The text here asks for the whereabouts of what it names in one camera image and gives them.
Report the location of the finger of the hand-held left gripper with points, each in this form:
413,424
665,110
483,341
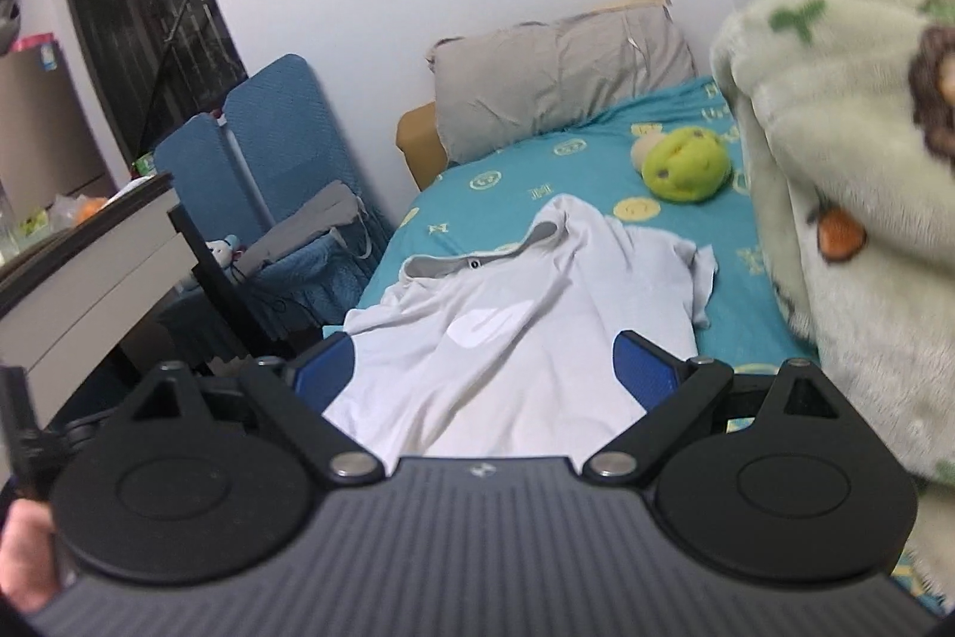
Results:
21,435

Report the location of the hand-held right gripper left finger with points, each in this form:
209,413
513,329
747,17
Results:
328,365

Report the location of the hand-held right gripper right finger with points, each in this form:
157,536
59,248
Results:
645,372

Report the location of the white t-shirt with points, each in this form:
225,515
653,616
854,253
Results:
485,383

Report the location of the person's left hand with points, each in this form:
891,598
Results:
26,555

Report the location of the white drawer desk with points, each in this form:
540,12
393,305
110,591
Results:
74,301

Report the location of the grey cloth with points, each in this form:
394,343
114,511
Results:
313,219

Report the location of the small white plush toy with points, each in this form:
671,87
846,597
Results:
222,250

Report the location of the bed with teal printed sheet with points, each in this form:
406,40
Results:
582,174

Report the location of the green plush toy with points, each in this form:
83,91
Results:
683,163

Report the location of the pale green printed fleece blanket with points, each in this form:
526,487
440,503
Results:
858,309

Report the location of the blue folding padded panel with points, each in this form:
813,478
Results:
283,137

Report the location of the orange fruit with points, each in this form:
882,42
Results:
91,209

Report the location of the grey pillow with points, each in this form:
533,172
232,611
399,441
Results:
537,77

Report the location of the brown cabinet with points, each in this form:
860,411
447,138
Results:
45,122

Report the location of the pink box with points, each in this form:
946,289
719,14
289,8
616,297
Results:
37,51

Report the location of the dark window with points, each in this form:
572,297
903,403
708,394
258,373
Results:
142,10

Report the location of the black table frame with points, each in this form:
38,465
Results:
216,286

